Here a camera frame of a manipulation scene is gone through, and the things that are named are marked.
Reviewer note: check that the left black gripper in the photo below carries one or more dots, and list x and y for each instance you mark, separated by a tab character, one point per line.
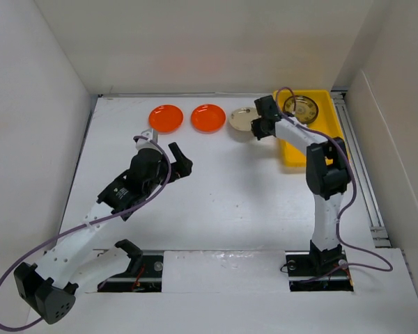
181	167

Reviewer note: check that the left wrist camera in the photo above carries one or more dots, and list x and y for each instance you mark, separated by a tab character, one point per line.
148	135

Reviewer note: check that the orange plate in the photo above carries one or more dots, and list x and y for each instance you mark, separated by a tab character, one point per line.
166	118
208	118

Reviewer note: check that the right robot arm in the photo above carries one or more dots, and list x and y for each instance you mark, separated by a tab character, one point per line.
327	176

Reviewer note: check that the yellow patterned plate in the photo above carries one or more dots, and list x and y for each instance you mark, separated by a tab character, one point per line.
303	108

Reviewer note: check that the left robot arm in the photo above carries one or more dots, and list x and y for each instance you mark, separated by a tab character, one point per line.
93	253

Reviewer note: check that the cream patterned plate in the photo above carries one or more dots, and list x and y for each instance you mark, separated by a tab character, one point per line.
240	119

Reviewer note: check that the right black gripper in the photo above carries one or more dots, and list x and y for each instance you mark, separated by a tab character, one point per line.
256	127

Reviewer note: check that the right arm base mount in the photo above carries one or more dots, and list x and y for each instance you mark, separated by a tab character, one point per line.
305	275

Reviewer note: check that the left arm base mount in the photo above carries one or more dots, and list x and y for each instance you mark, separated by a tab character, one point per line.
146	279

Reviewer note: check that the yellow plastic bin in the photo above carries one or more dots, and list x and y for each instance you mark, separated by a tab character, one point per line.
326	122

